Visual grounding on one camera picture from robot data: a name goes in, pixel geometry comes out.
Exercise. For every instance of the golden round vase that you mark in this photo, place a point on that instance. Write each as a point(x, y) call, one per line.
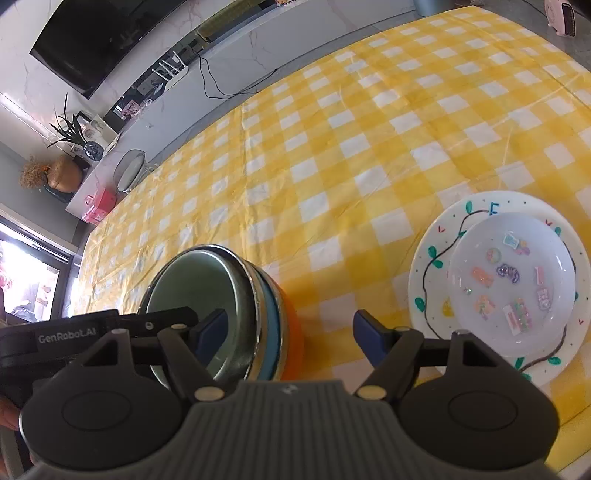
point(64, 173)

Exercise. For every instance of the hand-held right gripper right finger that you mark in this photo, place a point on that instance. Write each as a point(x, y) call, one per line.
point(369, 332)

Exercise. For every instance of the glass balcony door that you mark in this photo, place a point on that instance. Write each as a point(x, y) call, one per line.
point(27, 277)

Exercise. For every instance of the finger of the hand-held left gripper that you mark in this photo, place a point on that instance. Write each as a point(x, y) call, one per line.
point(152, 318)

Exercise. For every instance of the black television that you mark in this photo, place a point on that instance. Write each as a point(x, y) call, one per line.
point(92, 41)

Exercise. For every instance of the person's left hand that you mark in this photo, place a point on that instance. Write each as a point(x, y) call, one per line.
point(8, 413)

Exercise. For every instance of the green bowl with metal rim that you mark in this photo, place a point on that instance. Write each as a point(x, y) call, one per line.
point(255, 295)

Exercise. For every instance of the grey trash can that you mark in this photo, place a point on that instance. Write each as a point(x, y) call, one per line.
point(434, 5)

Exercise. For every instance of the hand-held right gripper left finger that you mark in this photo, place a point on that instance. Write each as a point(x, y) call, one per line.
point(210, 334)

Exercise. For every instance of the white painted plate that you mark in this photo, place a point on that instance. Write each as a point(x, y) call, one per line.
point(431, 295)

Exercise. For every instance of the yellow checked tablecloth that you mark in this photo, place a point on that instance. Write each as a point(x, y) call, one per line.
point(346, 138)

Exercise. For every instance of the orange bowl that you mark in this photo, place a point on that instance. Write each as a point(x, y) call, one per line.
point(293, 332)

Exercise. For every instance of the dried flower bunch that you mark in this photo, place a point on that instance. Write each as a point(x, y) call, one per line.
point(32, 174)

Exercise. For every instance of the potted aloe plant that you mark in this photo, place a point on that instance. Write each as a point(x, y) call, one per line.
point(69, 129)

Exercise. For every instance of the dark glass jar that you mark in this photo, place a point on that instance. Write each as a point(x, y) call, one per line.
point(93, 151)

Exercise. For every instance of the small white sticker dish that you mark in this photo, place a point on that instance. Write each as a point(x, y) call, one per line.
point(508, 240)

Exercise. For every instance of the pink box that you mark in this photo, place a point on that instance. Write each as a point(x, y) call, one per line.
point(99, 205)

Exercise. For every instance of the white router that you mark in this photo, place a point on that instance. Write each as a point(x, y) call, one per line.
point(175, 74)

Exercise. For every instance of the blue bowl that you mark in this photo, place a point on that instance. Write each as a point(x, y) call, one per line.
point(270, 332)

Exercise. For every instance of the green ceramic bowl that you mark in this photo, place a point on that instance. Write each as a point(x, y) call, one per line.
point(207, 286)

